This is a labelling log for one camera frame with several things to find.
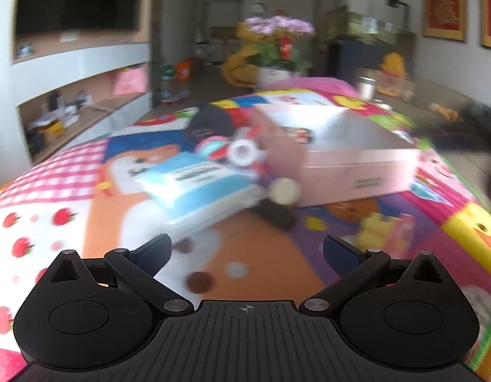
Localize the pink gift bag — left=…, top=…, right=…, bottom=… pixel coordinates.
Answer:
left=112, top=65, right=149, bottom=97

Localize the pink teal plush lollipop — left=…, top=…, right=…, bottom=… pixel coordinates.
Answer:
left=194, top=135, right=231, bottom=163

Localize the black plush cat toy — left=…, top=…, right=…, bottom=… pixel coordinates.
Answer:
left=184, top=103, right=235, bottom=151

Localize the white red foam rocket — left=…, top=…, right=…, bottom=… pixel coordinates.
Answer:
left=226, top=126, right=266, bottom=182

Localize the pink orchid flower pot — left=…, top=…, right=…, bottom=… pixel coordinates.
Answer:
left=243, top=15, right=315, bottom=89

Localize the pink cardboard box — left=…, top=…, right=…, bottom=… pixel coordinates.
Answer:
left=250, top=103, right=420, bottom=207

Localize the white metal cup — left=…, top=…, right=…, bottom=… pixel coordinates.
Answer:
left=356, top=68, right=377, bottom=101

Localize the yellow banana plush chair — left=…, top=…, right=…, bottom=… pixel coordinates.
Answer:
left=220, top=22, right=264, bottom=89

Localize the white tv cabinet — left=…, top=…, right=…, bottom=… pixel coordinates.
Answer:
left=0, top=32, right=152, bottom=179

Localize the yellow pink plush toy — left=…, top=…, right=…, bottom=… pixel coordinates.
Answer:
left=356, top=212, right=416, bottom=259

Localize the brown plush mushroom toy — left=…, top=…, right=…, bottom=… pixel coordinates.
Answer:
left=252, top=178, right=302, bottom=231

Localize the blue white plush milk carton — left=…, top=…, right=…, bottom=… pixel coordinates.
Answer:
left=135, top=152, right=265, bottom=242

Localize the colourful cartoon play mat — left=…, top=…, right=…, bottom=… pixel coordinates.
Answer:
left=0, top=109, right=491, bottom=381

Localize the red framed wall picture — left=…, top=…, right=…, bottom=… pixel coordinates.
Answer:
left=423, top=0, right=466, bottom=42

